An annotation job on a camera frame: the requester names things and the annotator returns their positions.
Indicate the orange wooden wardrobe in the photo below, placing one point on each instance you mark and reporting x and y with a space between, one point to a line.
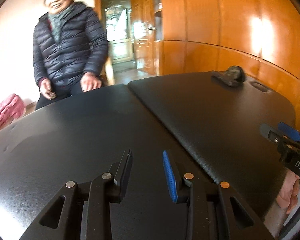
227 17

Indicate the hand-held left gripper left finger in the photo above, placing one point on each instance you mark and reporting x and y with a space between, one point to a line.
123 175

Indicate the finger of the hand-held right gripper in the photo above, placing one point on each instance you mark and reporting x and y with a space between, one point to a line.
290 131
272 136

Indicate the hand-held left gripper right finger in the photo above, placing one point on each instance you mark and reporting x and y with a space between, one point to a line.
170 177

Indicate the etched glass door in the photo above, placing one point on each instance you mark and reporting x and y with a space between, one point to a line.
118 47

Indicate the pink ruffled bedspread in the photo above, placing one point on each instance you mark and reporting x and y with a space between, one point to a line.
5 112

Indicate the wooden door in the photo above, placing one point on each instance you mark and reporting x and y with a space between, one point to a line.
142 42

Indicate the wooden door frame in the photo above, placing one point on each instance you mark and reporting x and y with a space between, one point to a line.
98 17

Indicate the person's right hand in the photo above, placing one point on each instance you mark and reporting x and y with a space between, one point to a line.
287 195

